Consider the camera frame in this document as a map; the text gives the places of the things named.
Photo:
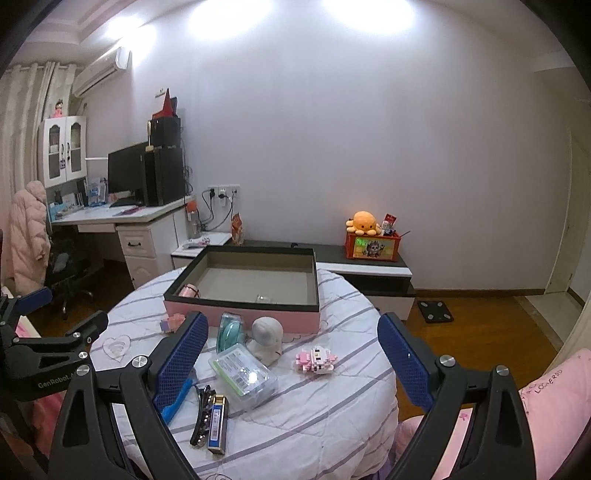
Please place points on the teal device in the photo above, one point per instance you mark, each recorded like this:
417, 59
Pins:
229, 332

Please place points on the black keyboard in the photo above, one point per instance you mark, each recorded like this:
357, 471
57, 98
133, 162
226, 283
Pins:
124, 201

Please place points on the orange snack bag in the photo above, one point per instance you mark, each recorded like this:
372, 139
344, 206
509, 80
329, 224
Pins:
237, 230

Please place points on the black monitor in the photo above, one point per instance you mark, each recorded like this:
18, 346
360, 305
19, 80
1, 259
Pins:
127, 168

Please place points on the pink pillow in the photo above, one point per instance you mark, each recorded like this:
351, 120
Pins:
554, 406

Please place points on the white desk with drawers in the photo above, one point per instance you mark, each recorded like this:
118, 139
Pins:
143, 263

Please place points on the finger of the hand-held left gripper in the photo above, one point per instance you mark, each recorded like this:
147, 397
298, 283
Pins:
32, 295
94, 323

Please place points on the black office chair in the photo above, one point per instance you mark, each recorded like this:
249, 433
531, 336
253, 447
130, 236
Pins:
64, 267

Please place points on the red white toy package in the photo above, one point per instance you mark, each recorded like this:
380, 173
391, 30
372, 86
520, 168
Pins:
391, 218

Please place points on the white door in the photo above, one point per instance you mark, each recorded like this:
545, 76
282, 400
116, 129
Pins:
561, 230

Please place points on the red printed toy box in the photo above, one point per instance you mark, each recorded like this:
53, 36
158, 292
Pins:
371, 249

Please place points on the pink doll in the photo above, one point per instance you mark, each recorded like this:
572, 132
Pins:
58, 110

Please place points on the black hair clip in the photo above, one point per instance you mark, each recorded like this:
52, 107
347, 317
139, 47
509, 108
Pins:
199, 424

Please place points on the black bathroom scale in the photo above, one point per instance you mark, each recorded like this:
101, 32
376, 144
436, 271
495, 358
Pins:
436, 311

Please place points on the beige curtain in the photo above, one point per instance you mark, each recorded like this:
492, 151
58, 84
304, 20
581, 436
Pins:
23, 138

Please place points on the red triangular item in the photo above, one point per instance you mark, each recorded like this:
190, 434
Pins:
166, 107

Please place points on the blue white packet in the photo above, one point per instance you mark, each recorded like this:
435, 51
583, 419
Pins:
97, 191

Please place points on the pink storage box black rim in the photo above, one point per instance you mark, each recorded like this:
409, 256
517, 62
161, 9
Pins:
258, 318

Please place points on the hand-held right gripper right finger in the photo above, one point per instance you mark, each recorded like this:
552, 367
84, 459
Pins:
406, 364

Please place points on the pink down coat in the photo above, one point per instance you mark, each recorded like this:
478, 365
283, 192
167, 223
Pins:
30, 240

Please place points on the pink white block toy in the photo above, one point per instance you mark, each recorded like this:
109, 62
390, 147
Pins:
314, 360

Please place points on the white wall socket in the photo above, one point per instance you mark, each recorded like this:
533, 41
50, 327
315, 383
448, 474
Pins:
224, 190

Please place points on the orange octopus plush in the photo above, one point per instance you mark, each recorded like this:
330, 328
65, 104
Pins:
364, 221

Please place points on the blue lighter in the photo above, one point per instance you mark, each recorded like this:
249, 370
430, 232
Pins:
217, 424

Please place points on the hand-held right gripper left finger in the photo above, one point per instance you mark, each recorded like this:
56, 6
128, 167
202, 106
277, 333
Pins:
180, 360

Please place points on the white round figurine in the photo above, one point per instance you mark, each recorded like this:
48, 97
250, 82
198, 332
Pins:
265, 334

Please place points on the white air conditioner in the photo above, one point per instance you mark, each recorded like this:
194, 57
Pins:
99, 71

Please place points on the small pink block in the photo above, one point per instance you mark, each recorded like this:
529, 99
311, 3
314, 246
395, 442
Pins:
171, 323

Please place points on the black computer tower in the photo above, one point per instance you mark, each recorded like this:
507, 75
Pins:
164, 175

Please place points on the white low side cabinet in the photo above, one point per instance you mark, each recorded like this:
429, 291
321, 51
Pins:
207, 244

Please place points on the black white low cabinet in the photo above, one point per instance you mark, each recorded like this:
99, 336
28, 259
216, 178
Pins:
383, 277

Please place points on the orange cap bottle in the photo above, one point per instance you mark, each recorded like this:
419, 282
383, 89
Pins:
193, 221

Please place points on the clear plastic box green label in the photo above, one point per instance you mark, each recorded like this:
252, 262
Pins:
240, 374

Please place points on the white hutch cabinet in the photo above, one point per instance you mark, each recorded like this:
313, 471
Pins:
64, 121

